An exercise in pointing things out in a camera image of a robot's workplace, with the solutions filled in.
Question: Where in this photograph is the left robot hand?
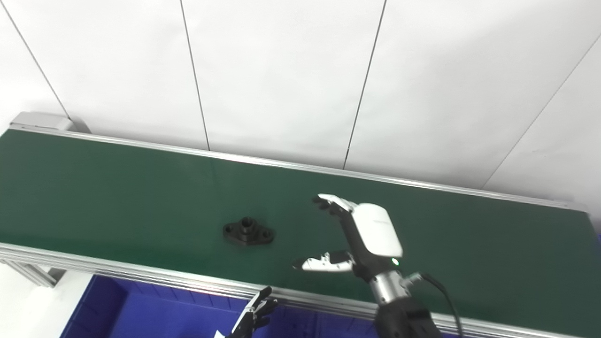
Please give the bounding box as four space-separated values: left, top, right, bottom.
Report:
215 285 279 338

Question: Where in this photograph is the green conveyor belt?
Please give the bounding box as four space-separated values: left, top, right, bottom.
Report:
0 129 601 337
0 123 601 338

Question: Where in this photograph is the aluminium conveyor support leg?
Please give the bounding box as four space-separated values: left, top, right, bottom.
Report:
0 259 66 288

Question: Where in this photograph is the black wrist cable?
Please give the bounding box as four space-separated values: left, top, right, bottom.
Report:
405 272 466 338

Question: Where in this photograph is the black flanged metal part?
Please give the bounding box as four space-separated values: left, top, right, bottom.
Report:
223 216 275 247

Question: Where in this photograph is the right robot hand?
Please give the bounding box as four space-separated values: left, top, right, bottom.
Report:
292 193 404 282

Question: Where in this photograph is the grey conveyor end housing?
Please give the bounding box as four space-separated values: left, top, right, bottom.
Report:
8 112 91 135

